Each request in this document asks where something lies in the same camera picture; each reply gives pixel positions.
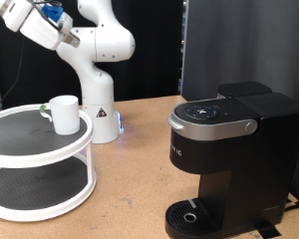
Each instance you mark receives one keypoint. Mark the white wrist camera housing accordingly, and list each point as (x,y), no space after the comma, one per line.
(15,16)

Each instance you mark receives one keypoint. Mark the black tape strip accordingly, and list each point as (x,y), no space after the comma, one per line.
(267,229)

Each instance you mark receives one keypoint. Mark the black Keurig coffee machine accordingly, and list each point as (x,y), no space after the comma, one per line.
(249,159)

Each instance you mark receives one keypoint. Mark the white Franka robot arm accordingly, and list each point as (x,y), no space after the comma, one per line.
(96,86)

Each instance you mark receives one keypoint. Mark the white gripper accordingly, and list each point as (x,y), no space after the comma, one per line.
(45,31)

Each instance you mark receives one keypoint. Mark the white two-tier turntable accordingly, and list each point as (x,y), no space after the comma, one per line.
(36,159)

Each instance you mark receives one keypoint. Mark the white mug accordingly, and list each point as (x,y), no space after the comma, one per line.
(66,116)

